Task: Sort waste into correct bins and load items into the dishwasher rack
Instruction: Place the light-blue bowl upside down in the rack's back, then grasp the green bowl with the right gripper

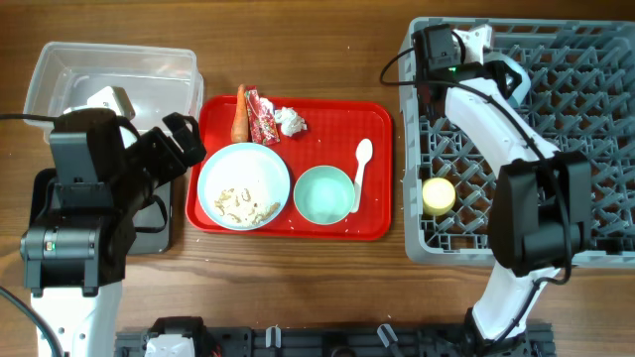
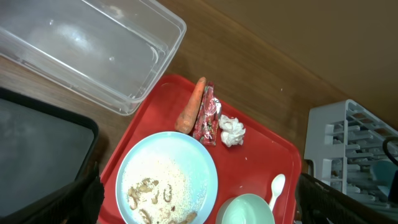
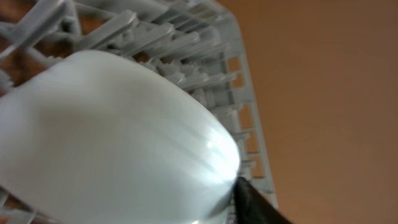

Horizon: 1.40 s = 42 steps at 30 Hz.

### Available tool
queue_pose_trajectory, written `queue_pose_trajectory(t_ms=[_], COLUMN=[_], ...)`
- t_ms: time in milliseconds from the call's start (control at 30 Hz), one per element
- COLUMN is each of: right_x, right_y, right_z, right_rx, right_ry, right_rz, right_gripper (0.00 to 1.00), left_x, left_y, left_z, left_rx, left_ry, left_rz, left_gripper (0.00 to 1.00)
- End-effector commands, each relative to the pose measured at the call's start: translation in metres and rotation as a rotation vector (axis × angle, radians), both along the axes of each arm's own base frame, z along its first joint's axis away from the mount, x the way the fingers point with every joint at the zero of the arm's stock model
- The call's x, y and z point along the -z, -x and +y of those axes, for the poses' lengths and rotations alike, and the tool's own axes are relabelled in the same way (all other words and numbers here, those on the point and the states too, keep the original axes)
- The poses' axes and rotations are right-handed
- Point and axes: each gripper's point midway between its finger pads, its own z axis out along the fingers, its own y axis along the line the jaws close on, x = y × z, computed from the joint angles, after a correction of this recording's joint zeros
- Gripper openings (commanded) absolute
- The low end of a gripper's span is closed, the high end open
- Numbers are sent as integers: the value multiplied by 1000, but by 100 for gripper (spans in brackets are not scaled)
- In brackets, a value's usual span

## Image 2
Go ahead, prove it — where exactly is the grey dishwasher rack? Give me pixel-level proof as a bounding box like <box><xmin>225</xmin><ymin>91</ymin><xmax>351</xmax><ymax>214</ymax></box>
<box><xmin>304</xmin><ymin>100</ymin><xmax>397</xmax><ymax>220</ymax></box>

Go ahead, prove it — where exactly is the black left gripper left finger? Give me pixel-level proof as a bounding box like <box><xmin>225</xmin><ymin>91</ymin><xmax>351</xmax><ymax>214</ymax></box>
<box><xmin>1</xmin><ymin>165</ymin><xmax>104</xmax><ymax>224</ymax></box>

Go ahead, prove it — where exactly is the crumpled white tissue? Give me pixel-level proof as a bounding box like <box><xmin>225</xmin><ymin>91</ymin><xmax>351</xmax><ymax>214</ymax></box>
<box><xmin>219</xmin><ymin>114</ymin><xmax>246</xmax><ymax>147</ymax></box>

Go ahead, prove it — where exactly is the light blue plate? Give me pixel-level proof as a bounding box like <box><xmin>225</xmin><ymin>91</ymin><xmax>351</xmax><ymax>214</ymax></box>
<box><xmin>115</xmin><ymin>131</ymin><xmax>218</xmax><ymax>223</ymax></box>

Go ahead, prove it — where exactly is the black plastic bin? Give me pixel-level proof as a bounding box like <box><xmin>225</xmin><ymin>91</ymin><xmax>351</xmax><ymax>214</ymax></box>
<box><xmin>1</xmin><ymin>88</ymin><xmax>99</xmax><ymax>217</ymax></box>

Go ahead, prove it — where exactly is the red snack wrapper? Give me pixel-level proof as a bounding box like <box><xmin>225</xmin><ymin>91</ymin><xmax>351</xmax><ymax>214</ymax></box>
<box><xmin>192</xmin><ymin>82</ymin><xmax>221</xmax><ymax>146</ymax></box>

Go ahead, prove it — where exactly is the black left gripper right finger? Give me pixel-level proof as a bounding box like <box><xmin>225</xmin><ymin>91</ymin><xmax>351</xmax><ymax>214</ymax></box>
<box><xmin>295</xmin><ymin>174</ymin><xmax>397</xmax><ymax>224</ymax></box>

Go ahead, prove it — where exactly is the white plastic spoon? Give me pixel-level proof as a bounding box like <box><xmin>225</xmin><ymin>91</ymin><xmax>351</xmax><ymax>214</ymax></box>
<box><xmin>269</xmin><ymin>174</ymin><xmax>285</xmax><ymax>211</ymax></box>

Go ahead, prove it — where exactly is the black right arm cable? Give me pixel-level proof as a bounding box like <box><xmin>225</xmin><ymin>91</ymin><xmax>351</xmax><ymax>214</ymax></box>
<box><xmin>382</xmin><ymin>136</ymin><xmax>398</xmax><ymax>200</ymax></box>

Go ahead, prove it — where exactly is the orange carrot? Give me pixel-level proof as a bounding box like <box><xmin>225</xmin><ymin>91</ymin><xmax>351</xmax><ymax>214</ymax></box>
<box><xmin>175</xmin><ymin>77</ymin><xmax>206</xmax><ymax>134</ymax></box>

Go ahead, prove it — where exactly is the mint green bowl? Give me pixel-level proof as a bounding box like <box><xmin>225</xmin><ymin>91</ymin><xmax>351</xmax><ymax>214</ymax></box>
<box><xmin>215</xmin><ymin>194</ymin><xmax>275</xmax><ymax>224</ymax></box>

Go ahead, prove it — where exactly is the clear plastic bin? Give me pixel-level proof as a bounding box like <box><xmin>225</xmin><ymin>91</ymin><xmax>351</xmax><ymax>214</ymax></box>
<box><xmin>1</xmin><ymin>0</ymin><xmax>187</xmax><ymax>116</ymax></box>

